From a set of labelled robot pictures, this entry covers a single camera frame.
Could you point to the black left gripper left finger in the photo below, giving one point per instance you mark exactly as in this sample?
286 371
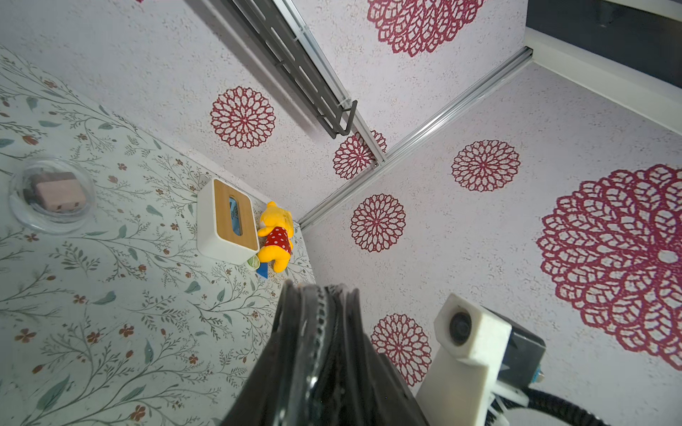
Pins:
255 404

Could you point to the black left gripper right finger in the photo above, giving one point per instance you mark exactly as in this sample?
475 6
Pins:
393 401

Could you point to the black rimmed round lid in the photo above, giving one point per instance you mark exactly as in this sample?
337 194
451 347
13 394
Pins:
323 358

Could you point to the pink charger plug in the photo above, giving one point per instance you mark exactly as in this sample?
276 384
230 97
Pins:
58 192

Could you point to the blue toy block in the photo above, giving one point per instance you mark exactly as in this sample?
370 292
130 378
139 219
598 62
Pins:
262 271

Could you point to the yellow plush bear toy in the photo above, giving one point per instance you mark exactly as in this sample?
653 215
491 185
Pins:
277 228

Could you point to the white wooden-top tissue box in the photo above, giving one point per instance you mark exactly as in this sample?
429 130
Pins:
226 228

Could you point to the grey wall shelf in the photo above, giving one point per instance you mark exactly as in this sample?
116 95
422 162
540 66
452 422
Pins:
286 39

